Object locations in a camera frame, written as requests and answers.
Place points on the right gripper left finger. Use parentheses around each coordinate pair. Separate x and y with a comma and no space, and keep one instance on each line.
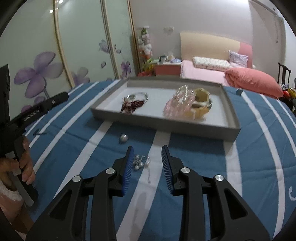
(65,217)

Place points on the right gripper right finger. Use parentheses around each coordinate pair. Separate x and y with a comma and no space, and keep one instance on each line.
(230,216)

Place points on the pearl cluster earring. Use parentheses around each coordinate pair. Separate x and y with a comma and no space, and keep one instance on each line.
(140,162)

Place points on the single white pearl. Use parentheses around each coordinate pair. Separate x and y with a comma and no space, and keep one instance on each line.
(123,138)

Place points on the beige wrist watch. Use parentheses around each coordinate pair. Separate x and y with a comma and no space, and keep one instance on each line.
(201,105)

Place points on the thin silver hoop bangle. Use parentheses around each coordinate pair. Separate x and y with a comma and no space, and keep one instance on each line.
(137,96)

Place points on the person's left hand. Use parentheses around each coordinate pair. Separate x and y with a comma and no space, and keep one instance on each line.
(25,163)

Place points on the blue white striped tablecloth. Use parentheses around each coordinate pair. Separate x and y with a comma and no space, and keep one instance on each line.
(260,164)

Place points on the sliding glass floral wardrobe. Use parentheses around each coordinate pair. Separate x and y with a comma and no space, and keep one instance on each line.
(54,46)

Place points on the grey cardboard tray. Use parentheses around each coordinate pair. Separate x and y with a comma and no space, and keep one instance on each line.
(169,99)

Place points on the folded salmon pink duvet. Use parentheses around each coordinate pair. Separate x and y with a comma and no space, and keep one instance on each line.
(253,80)

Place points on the plush toy tube display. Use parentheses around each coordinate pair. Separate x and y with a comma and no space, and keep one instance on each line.
(144,48)

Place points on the white patterned pillow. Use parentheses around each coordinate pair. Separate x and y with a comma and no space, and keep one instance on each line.
(211,64)

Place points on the small lilac pillow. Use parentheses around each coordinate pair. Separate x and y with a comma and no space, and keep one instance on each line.
(237,60)

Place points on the dark wooden chair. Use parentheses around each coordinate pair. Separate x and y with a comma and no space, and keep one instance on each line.
(283,74)

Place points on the pink beige nightstand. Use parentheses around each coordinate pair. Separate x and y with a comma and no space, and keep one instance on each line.
(167,69)

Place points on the pink bed with headboard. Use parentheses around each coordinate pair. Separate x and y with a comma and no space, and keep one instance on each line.
(206,57)

